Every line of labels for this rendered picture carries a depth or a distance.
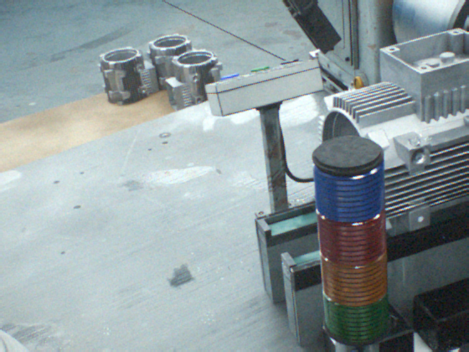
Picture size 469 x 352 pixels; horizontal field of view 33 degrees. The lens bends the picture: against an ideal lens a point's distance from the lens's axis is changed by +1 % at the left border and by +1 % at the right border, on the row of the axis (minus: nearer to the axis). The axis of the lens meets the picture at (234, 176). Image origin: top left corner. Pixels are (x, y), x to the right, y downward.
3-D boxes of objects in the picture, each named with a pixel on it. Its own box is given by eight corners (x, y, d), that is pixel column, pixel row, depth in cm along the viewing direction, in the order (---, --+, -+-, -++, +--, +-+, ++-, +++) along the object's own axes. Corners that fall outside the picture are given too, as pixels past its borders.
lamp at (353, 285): (368, 259, 75) (367, 220, 73) (399, 294, 70) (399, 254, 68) (311, 277, 74) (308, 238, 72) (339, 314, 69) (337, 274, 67)
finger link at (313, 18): (301, -8, 95) (311, -1, 93) (323, 23, 98) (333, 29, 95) (292, 1, 95) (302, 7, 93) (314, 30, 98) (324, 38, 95)
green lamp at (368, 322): (370, 296, 78) (368, 259, 75) (401, 333, 73) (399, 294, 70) (315, 313, 76) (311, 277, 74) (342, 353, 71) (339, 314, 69)
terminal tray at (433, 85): (456, 76, 110) (456, 27, 106) (504, 103, 101) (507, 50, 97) (379, 97, 107) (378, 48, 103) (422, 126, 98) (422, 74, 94)
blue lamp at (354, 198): (365, 179, 71) (363, 136, 69) (398, 211, 66) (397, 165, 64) (305, 197, 70) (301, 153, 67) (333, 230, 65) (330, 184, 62)
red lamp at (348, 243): (367, 220, 73) (365, 179, 71) (399, 254, 68) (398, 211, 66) (308, 238, 72) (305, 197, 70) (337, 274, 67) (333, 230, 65)
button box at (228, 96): (309, 90, 128) (302, 59, 127) (325, 90, 121) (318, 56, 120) (211, 116, 124) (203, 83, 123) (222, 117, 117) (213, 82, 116)
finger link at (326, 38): (311, -3, 97) (313, -1, 96) (339, 37, 100) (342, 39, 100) (293, 13, 97) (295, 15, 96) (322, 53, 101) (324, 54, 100)
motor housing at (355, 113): (437, 158, 121) (439, 42, 111) (517, 217, 105) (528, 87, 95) (320, 194, 116) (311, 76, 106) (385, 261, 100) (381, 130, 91)
